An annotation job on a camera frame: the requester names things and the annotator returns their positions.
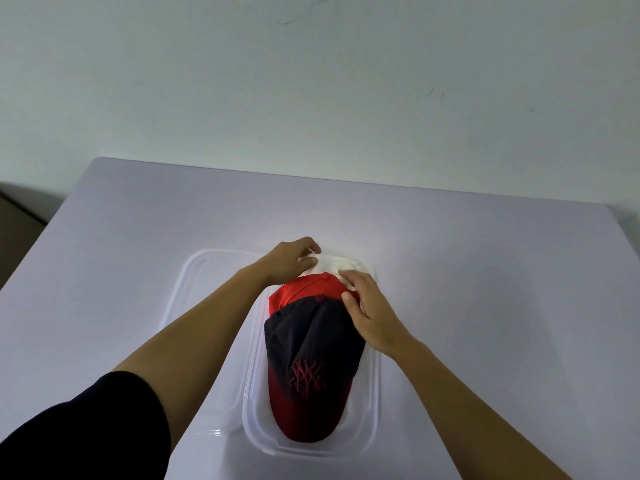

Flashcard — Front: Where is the clear plastic box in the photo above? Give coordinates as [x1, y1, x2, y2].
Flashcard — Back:
[241, 253, 383, 458]

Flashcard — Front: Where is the person's black left sleeve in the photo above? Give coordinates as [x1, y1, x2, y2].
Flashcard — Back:
[0, 371, 173, 480]

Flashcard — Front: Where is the red cap with patch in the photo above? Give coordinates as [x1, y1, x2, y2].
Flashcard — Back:
[268, 273, 362, 318]

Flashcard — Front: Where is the person's left forearm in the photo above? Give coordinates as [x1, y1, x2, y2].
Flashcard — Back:
[112, 267, 273, 451]

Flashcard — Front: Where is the black and red cap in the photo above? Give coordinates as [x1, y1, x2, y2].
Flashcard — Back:
[263, 294, 367, 444]

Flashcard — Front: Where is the clear plastic lid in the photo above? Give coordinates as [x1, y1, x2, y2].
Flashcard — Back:
[157, 248, 271, 438]

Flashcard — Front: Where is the person's right hand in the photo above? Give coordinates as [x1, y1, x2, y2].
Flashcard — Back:
[338, 269, 419, 361]

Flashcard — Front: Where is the white cap with logo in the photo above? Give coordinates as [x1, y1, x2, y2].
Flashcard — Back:
[297, 248, 363, 285]

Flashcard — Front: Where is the person's left hand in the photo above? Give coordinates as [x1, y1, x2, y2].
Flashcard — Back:
[252, 236, 323, 287]

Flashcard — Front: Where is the person's right forearm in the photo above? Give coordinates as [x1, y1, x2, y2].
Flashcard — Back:
[395, 342, 571, 480]

